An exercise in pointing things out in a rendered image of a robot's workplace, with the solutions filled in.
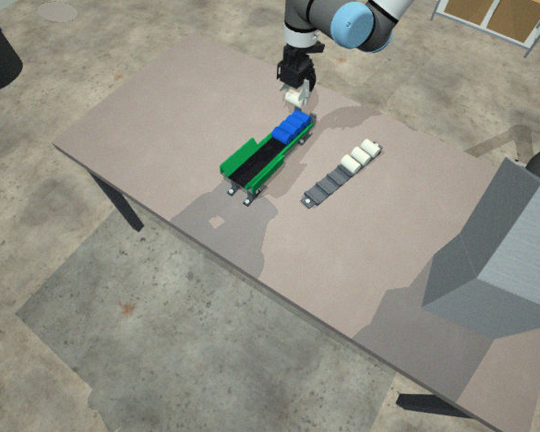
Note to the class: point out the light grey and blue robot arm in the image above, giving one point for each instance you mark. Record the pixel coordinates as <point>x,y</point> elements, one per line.
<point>348,22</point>

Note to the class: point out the blue plastic bar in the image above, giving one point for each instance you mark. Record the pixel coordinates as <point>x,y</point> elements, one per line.
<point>295,122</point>
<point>289,128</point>
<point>304,117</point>
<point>282,135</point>

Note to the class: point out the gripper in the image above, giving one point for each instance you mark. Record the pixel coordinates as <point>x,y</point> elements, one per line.
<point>296,74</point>

